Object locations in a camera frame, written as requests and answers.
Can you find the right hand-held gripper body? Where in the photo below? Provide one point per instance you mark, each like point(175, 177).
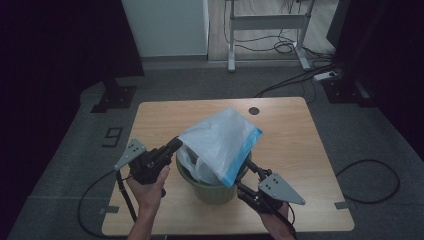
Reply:
point(280, 190)

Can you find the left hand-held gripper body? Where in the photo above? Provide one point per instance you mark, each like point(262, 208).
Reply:
point(146, 165)

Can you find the green plastic trash bin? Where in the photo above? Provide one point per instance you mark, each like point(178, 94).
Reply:
point(213, 195)

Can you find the white blue-edged plastic garbage bag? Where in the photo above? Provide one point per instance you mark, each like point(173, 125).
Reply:
point(220, 140)

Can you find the person's left hand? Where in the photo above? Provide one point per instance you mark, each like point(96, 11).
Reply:
point(150, 195)

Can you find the person's right hand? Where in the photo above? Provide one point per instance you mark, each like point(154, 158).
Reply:
point(275, 223)

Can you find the grey tape piece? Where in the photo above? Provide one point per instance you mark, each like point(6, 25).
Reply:
point(341, 205)
point(109, 209)

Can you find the round dark table grommet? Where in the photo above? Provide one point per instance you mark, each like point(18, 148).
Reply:
point(253, 111)

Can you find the black stand base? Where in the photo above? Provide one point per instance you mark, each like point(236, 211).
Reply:
point(115, 96)
point(346, 91)

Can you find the white power strip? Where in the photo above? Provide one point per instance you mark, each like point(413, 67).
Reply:
point(325, 75)

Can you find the white cabinet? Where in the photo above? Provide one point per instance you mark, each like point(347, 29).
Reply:
point(166, 26)

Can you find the black curtain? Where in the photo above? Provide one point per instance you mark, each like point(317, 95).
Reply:
point(50, 50)
point(393, 50)

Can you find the white metal desk frame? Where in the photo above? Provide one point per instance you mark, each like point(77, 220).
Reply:
point(266, 22)

